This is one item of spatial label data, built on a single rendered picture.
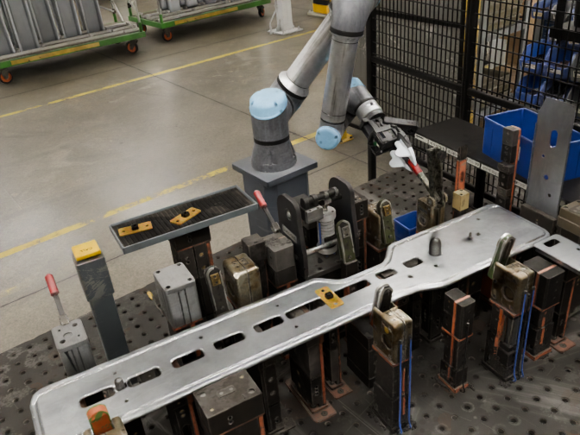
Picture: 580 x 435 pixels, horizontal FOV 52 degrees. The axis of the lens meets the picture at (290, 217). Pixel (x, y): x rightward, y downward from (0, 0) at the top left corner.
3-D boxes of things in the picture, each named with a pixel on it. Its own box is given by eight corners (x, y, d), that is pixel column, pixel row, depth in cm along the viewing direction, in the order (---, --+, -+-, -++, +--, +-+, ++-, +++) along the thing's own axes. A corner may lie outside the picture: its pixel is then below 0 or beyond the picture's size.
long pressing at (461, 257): (44, 471, 111) (41, 466, 110) (27, 394, 128) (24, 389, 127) (556, 236, 164) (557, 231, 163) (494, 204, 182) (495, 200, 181)
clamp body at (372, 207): (376, 324, 182) (376, 220, 163) (356, 305, 191) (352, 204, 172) (400, 313, 186) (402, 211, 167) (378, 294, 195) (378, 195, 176)
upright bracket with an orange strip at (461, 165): (450, 286, 195) (460, 147, 170) (447, 284, 196) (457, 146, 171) (457, 283, 196) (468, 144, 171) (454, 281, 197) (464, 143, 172)
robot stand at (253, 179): (244, 261, 217) (230, 163, 197) (288, 240, 227) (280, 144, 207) (279, 286, 202) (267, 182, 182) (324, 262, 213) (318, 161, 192)
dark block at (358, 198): (356, 321, 184) (353, 203, 163) (343, 309, 189) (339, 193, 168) (369, 315, 186) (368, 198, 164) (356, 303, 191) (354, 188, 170)
